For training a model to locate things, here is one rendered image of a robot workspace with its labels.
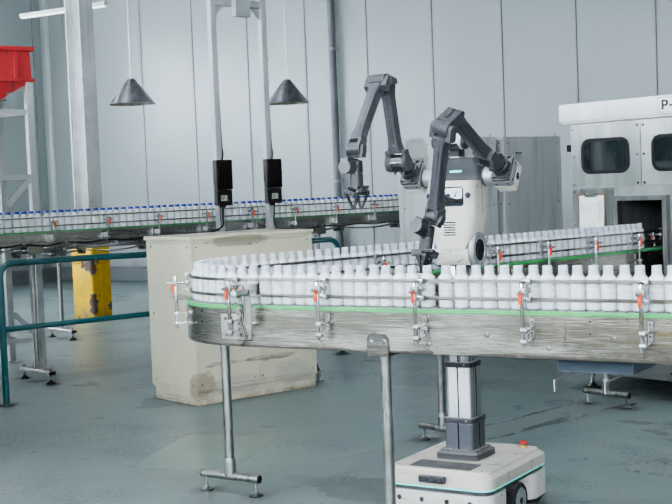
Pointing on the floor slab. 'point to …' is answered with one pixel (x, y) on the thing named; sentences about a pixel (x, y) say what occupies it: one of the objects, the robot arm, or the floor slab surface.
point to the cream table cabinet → (199, 372)
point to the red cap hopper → (10, 65)
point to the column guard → (92, 287)
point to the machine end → (625, 170)
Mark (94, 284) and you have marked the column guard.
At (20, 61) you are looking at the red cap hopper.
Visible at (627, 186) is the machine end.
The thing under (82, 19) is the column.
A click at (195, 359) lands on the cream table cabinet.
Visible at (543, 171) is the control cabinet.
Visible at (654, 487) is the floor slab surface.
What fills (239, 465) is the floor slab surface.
